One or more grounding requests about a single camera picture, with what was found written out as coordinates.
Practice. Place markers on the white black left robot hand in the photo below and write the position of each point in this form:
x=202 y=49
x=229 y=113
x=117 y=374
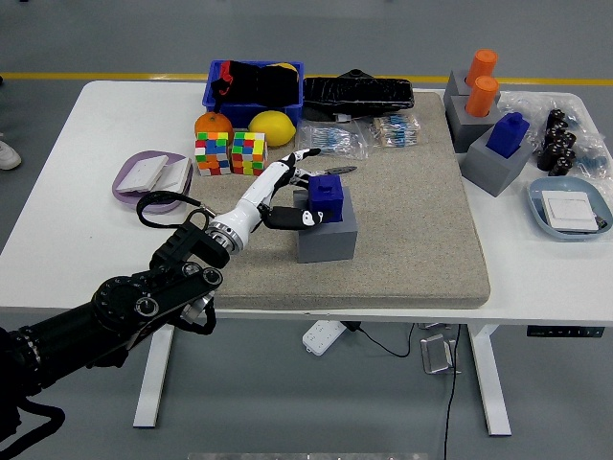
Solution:
x=258 y=191

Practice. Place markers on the blue square seal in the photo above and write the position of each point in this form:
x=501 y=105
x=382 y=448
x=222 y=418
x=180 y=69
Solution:
x=507 y=136
x=328 y=194

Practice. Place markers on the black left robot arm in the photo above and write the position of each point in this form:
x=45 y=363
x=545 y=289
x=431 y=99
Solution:
x=120 y=311

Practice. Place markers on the grey cube seal holder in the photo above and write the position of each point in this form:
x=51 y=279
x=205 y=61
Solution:
x=467 y=131
x=330 y=244
x=493 y=170
x=452 y=86

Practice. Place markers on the orange round seal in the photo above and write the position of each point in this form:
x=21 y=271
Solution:
x=481 y=98
x=483 y=64

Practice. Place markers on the multicolour puzzle cube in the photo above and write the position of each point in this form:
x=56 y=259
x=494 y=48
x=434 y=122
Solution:
x=249 y=153
x=213 y=153

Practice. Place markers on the yellow lemon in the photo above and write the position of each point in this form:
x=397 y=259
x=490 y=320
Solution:
x=273 y=128

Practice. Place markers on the orange fruit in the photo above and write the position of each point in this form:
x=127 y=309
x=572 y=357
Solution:
x=213 y=125

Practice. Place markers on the black metal hand tool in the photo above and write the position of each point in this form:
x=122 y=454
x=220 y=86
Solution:
x=342 y=169

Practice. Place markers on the blue plastic bin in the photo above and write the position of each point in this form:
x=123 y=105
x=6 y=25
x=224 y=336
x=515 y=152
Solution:
x=292 y=111

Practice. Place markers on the clear bag of blue resistors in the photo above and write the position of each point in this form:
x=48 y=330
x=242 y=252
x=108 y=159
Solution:
x=330 y=139

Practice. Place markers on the black cloth with red trim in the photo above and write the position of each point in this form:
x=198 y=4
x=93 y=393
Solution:
x=263 y=86

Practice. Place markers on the purple oval tray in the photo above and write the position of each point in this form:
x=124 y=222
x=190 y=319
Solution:
x=148 y=154

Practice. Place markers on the yellow item in bin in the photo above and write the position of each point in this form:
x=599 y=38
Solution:
x=285 y=66

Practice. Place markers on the black plastic-wrapped keyboard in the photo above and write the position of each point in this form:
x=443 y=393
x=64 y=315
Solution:
x=359 y=93

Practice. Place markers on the clear bag of tan resistors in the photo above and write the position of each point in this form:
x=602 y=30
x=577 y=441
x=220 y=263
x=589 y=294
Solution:
x=395 y=130

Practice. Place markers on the grey-brown table mat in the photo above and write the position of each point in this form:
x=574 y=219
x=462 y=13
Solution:
x=407 y=230

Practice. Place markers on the white power strip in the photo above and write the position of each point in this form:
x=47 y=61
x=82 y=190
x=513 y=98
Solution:
x=321 y=338

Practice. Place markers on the white table leg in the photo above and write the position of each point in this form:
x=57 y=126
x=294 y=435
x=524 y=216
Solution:
x=153 y=378
x=493 y=383

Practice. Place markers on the person's white shoe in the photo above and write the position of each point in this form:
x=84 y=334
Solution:
x=8 y=155

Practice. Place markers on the light blue oval tray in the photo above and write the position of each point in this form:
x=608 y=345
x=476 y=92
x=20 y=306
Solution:
x=536 y=211

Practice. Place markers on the bag of black capacitors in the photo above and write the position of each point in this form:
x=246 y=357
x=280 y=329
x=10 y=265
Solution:
x=558 y=148

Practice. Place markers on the bag of small blue components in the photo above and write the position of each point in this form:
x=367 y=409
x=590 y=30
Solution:
x=594 y=160

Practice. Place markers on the black table control panel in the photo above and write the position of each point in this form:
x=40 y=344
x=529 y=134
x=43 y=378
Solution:
x=565 y=331

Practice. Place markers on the small black connector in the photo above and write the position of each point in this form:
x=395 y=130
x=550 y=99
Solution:
x=599 y=221

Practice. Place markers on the white switch panel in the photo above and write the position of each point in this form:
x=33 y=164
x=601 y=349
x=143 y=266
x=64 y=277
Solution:
x=141 y=173
x=173 y=176
x=570 y=211

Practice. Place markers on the silver metal bracket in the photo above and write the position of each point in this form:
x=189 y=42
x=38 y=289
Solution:
x=433 y=327
x=437 y=354

